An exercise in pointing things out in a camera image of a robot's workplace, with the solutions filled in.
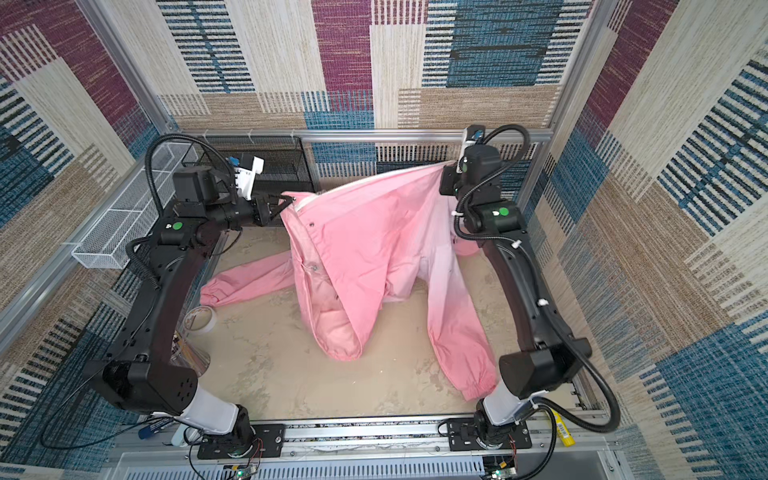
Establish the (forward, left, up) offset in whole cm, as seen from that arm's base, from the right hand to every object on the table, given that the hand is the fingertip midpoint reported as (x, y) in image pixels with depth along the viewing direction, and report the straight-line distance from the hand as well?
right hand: (456, 170), depth 72 cm
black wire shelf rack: (+21, +48, -11) cm, 53 cm away
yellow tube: (-49, -24, -40) cm, 68 cm away
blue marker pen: (-45, +75, -40) cm, 96 cm away
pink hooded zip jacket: (-5, +16, -18) cm, 25 cm away
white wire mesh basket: (-4, +81, -8) cm, 82 cm away
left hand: (-5, +39, -1) cm, 39 cm away
